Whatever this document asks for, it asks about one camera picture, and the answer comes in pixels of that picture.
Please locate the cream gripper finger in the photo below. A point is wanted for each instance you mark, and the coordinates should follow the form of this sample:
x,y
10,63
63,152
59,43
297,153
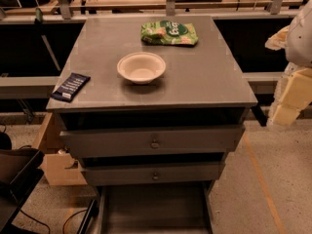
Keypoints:
x,y
278,40
293,93

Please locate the green rice chip bag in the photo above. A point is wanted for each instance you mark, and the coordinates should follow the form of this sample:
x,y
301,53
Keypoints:
x,y
166,32

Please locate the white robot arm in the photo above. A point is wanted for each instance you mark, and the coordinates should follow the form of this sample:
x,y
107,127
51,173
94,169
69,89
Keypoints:
x,y
299,42

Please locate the grey top drawer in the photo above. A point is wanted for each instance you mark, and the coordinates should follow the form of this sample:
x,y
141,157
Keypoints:
x,y
154,141

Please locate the grey drawer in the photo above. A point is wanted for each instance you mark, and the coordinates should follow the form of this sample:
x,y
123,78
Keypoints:
x,y
163,208
154,141
146,174

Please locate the grey drawer cabinet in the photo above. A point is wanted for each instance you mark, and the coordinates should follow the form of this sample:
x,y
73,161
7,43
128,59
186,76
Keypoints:
x,y
151,126

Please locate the grey bottom drawer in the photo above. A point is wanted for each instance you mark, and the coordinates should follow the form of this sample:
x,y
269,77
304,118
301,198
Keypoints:
x,y
163,208

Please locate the grey middle drawer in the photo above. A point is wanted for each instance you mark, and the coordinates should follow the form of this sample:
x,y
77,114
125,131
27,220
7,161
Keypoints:
x,y
146,174

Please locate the white paper bowl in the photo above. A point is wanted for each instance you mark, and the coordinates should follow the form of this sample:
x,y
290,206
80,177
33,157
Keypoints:
x,y
141,68

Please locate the dark blue snack bar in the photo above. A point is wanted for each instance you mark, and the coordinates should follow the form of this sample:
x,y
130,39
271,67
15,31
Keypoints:
x,y
68,90

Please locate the light wooden box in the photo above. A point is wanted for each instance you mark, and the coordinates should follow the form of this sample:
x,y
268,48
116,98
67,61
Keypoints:
x,y
59,167

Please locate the black chair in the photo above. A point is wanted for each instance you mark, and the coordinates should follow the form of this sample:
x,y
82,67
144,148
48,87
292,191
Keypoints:
x,y
19,174

